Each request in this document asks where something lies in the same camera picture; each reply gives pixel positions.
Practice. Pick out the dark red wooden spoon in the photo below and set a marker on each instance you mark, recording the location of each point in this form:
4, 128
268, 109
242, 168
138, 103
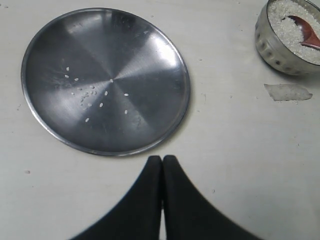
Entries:
310, 38

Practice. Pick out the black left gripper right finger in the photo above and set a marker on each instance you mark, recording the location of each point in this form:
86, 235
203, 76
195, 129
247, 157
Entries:
188, 214

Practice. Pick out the round steel plate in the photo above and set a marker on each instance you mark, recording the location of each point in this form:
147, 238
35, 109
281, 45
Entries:
105, 82

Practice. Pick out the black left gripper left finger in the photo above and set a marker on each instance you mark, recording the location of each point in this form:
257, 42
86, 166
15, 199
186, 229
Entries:
137, 216

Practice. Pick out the clear tape piece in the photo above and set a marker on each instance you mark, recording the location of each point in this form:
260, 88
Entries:
287, 92

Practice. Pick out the steel bowl of rice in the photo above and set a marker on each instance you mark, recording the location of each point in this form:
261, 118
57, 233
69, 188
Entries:
275, 53

